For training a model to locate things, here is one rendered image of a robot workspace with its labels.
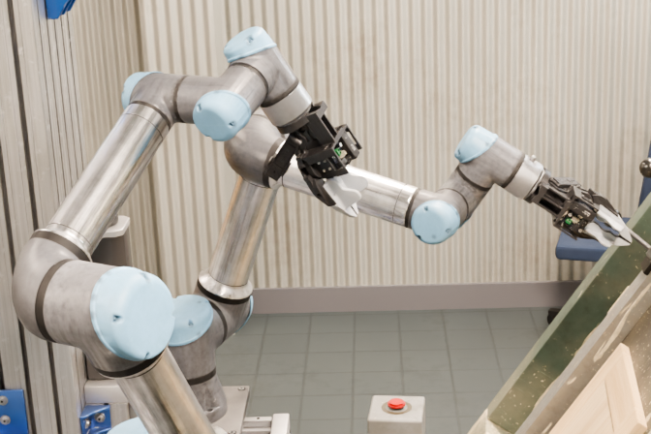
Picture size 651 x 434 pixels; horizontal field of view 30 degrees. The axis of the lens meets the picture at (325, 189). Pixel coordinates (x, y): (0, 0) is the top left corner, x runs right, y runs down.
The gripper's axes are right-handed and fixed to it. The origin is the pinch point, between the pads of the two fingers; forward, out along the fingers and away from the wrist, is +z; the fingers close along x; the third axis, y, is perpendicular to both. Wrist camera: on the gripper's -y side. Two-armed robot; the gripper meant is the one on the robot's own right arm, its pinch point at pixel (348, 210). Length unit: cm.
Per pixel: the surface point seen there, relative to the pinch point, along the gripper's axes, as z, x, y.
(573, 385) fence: 62, 18, 7
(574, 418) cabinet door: 61, 7, 10
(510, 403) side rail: 76, 31, -18
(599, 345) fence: 57, 22, 14
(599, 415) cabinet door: 56, 2, 18
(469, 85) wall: 120, 283, -131
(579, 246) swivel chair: 180, 231, -96
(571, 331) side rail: 67, 40, -1
